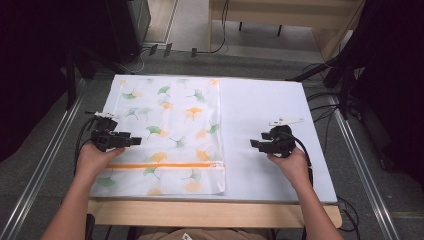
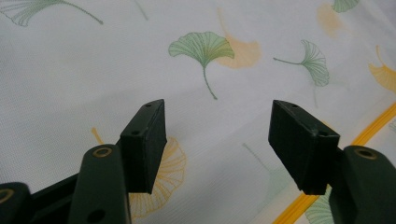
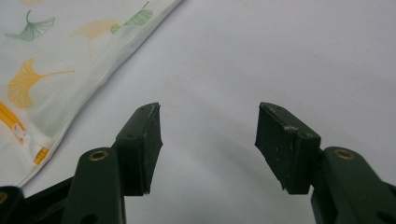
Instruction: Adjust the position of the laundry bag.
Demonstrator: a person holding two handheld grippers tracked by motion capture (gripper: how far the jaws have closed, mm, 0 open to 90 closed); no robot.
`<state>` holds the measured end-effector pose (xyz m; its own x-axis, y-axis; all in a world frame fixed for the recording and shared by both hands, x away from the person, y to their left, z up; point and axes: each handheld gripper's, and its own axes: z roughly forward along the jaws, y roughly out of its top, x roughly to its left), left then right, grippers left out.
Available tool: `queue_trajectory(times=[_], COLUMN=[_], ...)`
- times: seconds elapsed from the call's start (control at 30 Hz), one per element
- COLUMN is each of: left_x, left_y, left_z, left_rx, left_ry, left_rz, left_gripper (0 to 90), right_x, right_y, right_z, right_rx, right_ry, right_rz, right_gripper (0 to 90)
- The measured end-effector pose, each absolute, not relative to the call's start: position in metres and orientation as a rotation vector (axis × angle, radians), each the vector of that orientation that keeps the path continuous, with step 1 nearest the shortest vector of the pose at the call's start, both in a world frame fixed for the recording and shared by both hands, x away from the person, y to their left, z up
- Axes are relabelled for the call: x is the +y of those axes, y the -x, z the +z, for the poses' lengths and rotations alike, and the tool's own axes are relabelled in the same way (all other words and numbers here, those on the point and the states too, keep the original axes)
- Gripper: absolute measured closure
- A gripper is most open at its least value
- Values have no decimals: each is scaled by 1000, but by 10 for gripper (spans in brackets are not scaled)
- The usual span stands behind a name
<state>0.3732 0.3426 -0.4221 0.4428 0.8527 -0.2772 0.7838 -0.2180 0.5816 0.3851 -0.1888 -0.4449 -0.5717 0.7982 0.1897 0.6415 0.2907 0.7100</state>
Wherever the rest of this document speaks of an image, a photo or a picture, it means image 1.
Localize bundle of black floor cables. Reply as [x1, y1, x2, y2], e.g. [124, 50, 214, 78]
[302, 62, 342, 143]

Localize person's left hand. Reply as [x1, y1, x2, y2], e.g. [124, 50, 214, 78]
[76, 143, 126, 180]

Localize black cabinet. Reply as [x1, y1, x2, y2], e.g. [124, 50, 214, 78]
[105, 0, 152, 65]

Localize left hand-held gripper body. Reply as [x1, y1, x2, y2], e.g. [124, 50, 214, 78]
[84, 110, 133, 153]

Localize hanging black cable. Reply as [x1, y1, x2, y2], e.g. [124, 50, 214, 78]
[190, 0, 232, 58]

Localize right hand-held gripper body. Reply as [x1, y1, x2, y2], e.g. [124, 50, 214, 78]
[261, 117, 305, 159]

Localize metal floor rail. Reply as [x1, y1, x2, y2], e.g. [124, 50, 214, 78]
[0, 79, 88, 240]
[328, 94, 402, 240]

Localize person's right hand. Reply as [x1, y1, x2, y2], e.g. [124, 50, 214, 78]
[267, 147, 313, 191]

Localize black metal stand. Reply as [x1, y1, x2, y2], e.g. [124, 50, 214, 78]
[289, 54, 356, 120]

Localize person's beige clothing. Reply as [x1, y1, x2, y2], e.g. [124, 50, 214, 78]
[136, 227, 272, 240]

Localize ginkgo leaf print laundry bag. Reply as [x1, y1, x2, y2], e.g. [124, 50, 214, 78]
[90, 77, 227, 197]

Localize dark curtain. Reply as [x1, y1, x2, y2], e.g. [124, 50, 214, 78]
[336, 0, 424, 188]
[0, 0, 113, 163]

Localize wooden table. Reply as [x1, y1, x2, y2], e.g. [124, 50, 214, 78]
[87, 196, 343, 230]

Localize white table mat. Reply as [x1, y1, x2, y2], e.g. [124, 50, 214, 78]
[89, 73, 338, 204]

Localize white floor cable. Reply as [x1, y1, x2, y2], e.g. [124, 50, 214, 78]
[119, 49, 147, 75]

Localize black looped floor cable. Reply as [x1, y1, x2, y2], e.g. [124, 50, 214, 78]
[335, 195, 362, 240]

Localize light wooden bench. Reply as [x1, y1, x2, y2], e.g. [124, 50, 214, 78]
[208, 0, 367, 62]

